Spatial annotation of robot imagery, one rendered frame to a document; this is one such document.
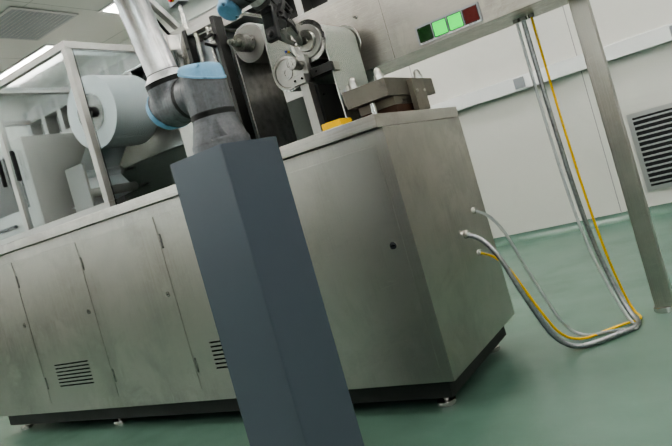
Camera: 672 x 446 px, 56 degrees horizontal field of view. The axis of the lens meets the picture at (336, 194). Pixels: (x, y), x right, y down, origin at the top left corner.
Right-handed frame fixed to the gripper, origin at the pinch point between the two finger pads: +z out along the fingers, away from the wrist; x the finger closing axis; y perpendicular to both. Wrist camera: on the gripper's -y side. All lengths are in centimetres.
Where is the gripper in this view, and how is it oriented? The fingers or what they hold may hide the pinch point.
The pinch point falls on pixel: (297, 44)
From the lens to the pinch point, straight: 223.3
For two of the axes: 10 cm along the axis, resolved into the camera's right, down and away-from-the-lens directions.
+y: 1.1, -8.4, 5.4
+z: 5.7, 5.0, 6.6
